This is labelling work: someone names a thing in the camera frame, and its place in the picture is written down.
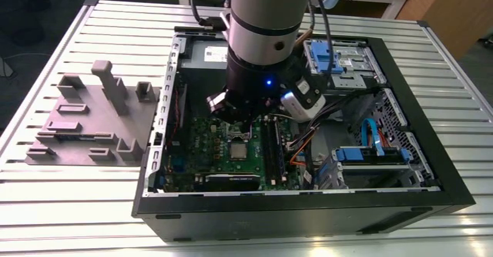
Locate black sleeved wire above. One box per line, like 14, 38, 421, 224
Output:
291, 91, 379, 147

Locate orange wire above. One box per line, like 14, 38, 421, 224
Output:
288, 132, 321, 168

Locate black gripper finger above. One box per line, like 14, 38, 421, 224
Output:
205, 91, 253, 133

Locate wooden cabinet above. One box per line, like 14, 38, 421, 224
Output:
396, 0, 493, 61

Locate green motherboard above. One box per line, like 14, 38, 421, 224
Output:
160, 115, 305, 193

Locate grey power supply unit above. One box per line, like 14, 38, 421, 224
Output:
179, 40, 229, 116

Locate grey wrist camera black bracket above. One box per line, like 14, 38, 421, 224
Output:
219, 10, 233, 40

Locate hard disk in blue carrier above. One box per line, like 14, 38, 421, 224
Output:
332, 147, 412, 165

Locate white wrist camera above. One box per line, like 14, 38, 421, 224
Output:
280, 77, 327, 122

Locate black camera cable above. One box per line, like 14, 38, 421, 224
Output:
307, 0, 335, 76
191, 0, 224, 32

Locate blue flat wire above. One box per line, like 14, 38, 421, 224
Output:
361, 118, 387, 157

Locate small blue drive latch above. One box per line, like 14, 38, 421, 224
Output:
317, 60, 344, 75

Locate large blue drive latch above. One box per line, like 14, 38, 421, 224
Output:
312, 42, 341, 64

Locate black open PC case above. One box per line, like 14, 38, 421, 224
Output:
132, 25, 477, 243

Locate grey metal drive cage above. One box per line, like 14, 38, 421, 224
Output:
303, 39, 388, 105

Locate red black twisted wire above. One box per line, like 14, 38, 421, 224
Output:
169, 88, 185, 148

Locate silver topped CPU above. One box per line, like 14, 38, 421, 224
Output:
229, 144, 249, 159

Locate grey metal disk bay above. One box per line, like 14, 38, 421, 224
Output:
315, 147, 440, 190

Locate black RAM slot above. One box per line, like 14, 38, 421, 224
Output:
271, 117, 289, 182
261, 117, 279, 184

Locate grey plastic parts rack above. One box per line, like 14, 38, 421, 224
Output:
23, 60, 163, 167

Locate CPU socket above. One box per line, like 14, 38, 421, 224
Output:
227, 140, 253, 161

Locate black graphics card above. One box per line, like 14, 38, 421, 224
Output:
199, 172, 263, 193

